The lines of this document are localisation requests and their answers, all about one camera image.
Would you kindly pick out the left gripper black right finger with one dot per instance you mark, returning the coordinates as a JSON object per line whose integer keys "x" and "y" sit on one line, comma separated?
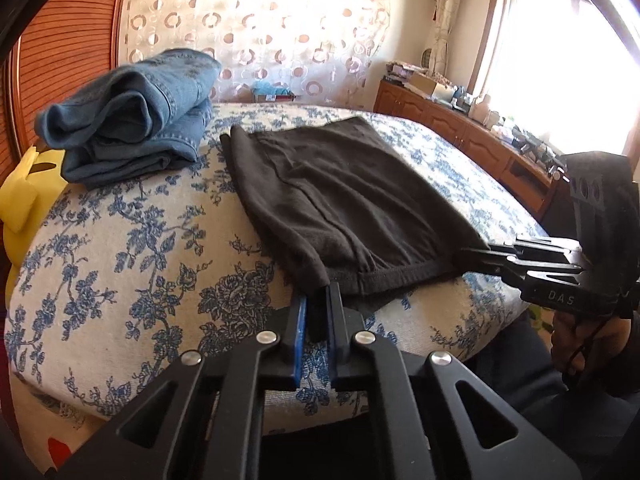
{"x": 336, "y": 330}

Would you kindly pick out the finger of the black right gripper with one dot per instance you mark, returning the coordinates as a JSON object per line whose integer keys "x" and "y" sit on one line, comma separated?
{"x": 514, "y": 267}
{"x": 540, "y": 248}

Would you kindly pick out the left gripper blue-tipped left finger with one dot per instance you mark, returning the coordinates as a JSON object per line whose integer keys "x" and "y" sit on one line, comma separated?
{"x": 298, "y": 327}

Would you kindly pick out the black fleece pants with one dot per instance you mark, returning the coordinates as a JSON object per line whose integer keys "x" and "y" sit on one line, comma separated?
{"x": 337, "y": 204}

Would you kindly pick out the person's right forearm dark sleeve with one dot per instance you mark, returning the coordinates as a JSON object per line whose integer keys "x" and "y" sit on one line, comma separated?
{"x": 592, "y": 416}

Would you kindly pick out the person's right hand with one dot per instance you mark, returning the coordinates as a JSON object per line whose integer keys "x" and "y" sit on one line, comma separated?
{"x": 577, "y": 346}

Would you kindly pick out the wooden sideboard cabinet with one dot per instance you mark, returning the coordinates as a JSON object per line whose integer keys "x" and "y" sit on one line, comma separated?
{"x": 526, "y": 181}

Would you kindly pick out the blue floral white bedspread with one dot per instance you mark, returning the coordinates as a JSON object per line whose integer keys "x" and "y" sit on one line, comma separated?
{"x": 119, "y": 281}

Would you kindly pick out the blue item on box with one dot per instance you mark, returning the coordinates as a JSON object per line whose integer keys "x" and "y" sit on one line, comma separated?
{"x": 265, "y": 92}

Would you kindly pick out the folded blue jeans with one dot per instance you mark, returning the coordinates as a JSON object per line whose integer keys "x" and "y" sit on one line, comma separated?
{"x": 137, "y": 119}

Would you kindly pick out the sheer circle-patterned curtain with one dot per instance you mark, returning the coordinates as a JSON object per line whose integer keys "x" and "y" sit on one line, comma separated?
{"x": 322, "y": 51}

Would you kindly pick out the yellow plush toy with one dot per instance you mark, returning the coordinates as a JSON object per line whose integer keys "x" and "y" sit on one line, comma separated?
{"x": 26, "y": 198}

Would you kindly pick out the wooden slatted wardrobe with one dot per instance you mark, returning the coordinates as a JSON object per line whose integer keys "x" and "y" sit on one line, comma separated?
{"x": 65, "y": 45}

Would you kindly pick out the window with wooden frame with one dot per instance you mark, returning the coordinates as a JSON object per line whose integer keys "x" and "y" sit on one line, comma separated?
{"x": 557, "y": 70}

